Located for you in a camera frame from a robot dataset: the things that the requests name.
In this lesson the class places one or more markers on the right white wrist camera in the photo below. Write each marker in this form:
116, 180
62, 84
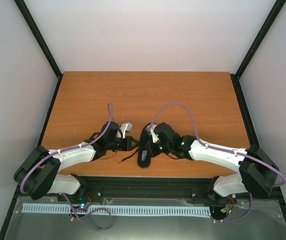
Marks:
150, 129

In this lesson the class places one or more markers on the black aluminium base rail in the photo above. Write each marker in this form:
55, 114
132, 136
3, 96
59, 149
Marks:
196, 190

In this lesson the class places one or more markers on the right small connector board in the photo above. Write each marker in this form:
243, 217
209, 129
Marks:
227, 209

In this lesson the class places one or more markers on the black frame post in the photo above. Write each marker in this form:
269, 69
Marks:
267, 24
26, 14

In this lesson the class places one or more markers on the light blue slotted cable duct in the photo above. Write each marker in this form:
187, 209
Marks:
123, 210

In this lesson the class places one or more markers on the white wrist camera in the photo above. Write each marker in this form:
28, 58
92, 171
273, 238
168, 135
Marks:
123, 129
150, 129

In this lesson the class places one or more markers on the left green led circuit board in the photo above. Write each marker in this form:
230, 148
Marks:
83, 207

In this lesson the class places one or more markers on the black canvas shoe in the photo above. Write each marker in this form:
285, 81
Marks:
145, 146

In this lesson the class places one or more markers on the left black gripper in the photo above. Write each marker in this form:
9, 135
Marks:
127, 147

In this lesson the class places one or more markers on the clear plastic sheet cover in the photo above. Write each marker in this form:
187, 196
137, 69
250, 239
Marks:
265, 221

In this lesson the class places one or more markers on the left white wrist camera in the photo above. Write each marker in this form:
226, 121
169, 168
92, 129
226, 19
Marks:
123, 129

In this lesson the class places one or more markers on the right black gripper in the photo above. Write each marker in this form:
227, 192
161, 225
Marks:
153, 152

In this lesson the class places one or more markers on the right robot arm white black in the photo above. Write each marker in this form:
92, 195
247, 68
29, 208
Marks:
254, 171

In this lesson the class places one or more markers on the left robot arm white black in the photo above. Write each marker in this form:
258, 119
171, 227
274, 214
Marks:
39, 174

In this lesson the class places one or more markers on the black shoelace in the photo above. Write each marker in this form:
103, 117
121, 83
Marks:
128, 157

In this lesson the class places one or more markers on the right black frame post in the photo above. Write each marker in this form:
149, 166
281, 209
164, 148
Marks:
267, 24

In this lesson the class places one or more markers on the left black frame post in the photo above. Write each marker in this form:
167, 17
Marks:
26, 14

